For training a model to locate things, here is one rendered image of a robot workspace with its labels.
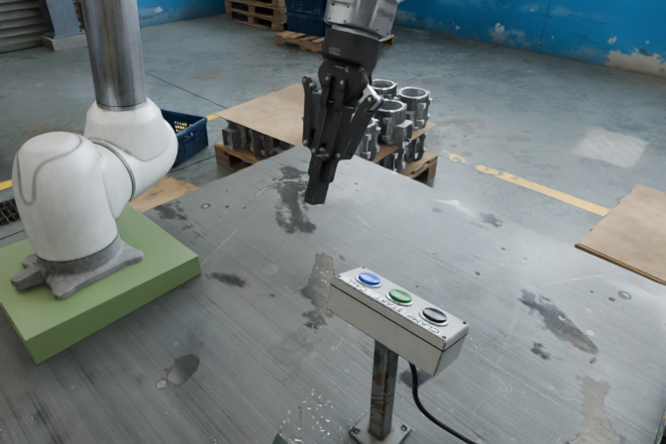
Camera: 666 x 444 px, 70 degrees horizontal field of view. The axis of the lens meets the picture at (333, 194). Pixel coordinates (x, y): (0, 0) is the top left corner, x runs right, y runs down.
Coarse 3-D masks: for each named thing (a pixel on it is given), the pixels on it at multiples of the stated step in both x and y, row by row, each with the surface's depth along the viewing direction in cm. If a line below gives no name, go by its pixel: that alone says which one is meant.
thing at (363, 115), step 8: (368, 96) 61; (360, 104) 61; (368, 104) 61; (360, 112) 61; (368, 112) 62; (352, 120) 62; (360, 120) 62; (368, 120) 63; (352, 128) 62; (360, 128) 63; (344, 136) 63; (352, 136) 62; (360, 136) 64; (344, 144) 63; (352, 144) 64; (344, 152) 63; (352, 152) 65
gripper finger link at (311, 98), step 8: (304, 80) 67; (304, 88) 67; (312, 88) 67; (304, 96) 67; (312, 96) 67; (320, 96) 68; (304, 104) 67; (312, 104) 67; (304, 112) 67; (312, 112) 67; (304, 120) 67; (312, 120) 67; (304, 128) 67; (312, 128) 67; (304, 136) 67; (312, 136) 69; (304, 144) 67
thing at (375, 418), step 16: (384, 352) 62; (384, 368) 64; (384, 384) 65; (416, 384) 68; (384, 400) 67; (416, 400) 70; (368, 416) 75; (384, 416) 69; (432, 416) 72; (352, 432) 73; (368, 432) 73; (384, 432) 71; (400, 432) 73
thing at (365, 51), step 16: (336, 32) 60; (336, 48) 60; (352, 48) 59; (368, 48) 60; (336, 64) 63; (352, 64) 62; (368, 64) 61; (320, 80) 65; (336, 80) 64; (352, 80) 62; (352, 96) 62
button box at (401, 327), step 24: (336, 288) 63; (360, 288) 61; (384, 288) 63; (336, 312) 63; (360, 312) 61; (384, 312) 59; (408, 312) 58; (384, 336) 59; (408, 336) 57; (432, 336) 55; (456, 336) 56; (408, 360) 57; (432, 360) 55
